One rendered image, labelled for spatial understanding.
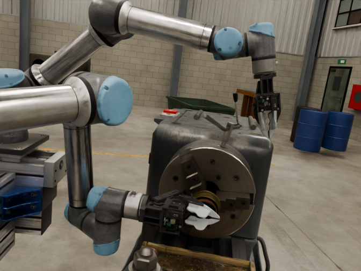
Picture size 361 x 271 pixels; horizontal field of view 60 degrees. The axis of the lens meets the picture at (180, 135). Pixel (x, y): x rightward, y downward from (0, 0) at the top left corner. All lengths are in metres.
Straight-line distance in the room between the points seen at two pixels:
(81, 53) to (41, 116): 0.51
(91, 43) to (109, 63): 9.81
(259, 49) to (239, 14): 10.74
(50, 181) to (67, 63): 0.41
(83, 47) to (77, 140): 0.37
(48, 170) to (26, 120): 0.47
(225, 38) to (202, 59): 10.35
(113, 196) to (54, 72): 0.53
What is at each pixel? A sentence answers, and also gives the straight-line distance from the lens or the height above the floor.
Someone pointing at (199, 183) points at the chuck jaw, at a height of 1.14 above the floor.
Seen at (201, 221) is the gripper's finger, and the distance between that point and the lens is 0.89.
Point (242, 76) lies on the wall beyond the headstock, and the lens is 11.66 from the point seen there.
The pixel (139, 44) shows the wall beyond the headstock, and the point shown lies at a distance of 10.94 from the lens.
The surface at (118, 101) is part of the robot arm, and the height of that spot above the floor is 1.38.
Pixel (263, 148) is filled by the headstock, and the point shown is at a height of 1.22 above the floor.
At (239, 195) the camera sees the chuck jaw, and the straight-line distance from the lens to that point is 1.00.
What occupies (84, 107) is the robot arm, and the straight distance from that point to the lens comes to 0.72.
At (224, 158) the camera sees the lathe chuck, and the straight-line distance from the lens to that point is 0.99.
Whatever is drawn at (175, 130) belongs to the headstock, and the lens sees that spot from 1.16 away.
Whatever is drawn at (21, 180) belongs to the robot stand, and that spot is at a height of 1.04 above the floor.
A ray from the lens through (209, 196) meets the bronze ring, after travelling 0.92.
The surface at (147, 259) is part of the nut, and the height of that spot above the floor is 1.17.
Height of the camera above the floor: 1.47
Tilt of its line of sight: 12 degrees down
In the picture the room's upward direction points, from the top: 7 degrees clockwise
